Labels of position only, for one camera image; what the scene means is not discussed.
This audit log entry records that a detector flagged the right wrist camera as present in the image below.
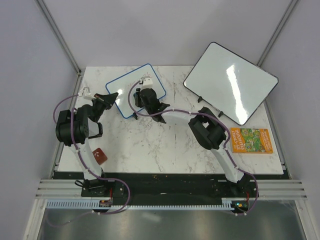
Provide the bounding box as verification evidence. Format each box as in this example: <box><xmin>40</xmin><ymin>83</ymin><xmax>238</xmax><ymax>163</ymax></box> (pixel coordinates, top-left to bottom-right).
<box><xmin>139</xmin><ymin>76</ymin><xmax>153</xmax><ymax>89</ymax></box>

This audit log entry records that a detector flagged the black framed large whiteboard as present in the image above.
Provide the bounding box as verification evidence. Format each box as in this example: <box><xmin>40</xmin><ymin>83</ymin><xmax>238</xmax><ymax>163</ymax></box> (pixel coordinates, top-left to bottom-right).
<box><xmin>183</xmin><ymin>42</ymin><xmax>279</xmax><ymax>126</ymax></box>

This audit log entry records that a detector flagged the brown red card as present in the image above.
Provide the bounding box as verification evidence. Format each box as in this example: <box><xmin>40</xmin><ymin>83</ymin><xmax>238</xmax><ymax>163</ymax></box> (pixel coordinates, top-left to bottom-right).
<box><xmin>92</xmin><ymin>148</ymin><xmax>108</xmax><ymax>165</ymax></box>

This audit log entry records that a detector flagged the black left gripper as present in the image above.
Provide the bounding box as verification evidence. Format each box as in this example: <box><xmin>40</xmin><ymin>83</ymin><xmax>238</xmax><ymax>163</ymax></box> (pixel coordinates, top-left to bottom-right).
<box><xmin>92</xmin><ymin>93</ymin><xmax>119</xmax><ymax>122</ymax></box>

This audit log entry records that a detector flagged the orange treehouse book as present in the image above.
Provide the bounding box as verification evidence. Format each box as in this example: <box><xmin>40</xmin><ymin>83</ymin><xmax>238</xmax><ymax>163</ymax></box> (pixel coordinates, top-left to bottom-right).
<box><xmin>230</xmin><ymin>127</ymin><xmax>274</xmax><ymax>154</ymax></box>

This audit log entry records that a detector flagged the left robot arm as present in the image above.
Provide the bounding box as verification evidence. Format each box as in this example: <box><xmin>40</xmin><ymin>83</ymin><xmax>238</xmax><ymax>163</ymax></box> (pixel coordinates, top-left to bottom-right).
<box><xmin>55</xmin><ymin>92</ymin><xmax>118</xmax><ymax>198</ymax></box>

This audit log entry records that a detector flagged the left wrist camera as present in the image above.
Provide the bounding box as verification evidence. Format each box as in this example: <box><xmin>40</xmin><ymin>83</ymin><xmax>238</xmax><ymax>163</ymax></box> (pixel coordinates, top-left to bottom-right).
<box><xmin>77</xmin><ymin>87</ymin><xmax>95</xmax><ymax>100</ymax></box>

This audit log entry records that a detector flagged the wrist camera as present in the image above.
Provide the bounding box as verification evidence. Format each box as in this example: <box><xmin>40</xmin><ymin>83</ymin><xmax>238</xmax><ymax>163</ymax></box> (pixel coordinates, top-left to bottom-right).
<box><xmin>77</xmin><ymin>87</ymin><xmax>95</xmax><ymax>100</ymax></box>
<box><xmin>139</xmin><ymin>76</ymin><xmax>153</xmax><ymax>89</ymax></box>

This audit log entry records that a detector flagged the blue framed small whiteboard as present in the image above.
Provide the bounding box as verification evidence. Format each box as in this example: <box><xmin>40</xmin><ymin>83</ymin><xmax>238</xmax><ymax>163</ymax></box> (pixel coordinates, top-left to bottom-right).
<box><xmin>105</xmin><ymin>63</ymin><xmax>167</xmax><ymax>119</ymax></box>

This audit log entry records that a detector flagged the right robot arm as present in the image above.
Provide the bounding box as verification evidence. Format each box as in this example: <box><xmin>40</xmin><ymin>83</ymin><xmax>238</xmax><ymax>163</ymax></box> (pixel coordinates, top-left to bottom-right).
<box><xmin>133</xmin><ymin>88</ymin><xmax>256</xmax><ymax>197</ymax></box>

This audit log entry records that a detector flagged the white slotted cable duct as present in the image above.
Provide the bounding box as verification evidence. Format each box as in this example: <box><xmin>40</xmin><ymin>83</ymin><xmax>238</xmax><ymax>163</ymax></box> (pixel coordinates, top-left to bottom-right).
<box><xmin>46</xmin><ymin>199</ymin><xmax>236</xmax><ymax>211</ymax></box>

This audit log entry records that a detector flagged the aluminium frame rail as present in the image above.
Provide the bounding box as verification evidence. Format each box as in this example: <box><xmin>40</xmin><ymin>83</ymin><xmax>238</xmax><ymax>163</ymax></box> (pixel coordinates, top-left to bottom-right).
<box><xmin>36</xmin><ymin>176</ymin><xmax>307</xmax><ymax>200</ymax></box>

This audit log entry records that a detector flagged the black large whiteboard left foot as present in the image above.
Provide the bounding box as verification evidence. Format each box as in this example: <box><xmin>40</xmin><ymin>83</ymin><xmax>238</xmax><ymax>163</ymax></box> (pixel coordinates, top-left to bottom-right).
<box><xmin>197</xmin><ymin>96</ymin><xmax>203</xmax><ymax>103</ymax></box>

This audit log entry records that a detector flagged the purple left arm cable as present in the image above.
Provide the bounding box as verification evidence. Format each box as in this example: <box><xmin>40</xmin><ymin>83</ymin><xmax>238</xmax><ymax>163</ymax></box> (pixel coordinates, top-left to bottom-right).
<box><xmin>46</xmin><ymin>94</ymin><xmax>131</xmax><ymax>228</ymax></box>

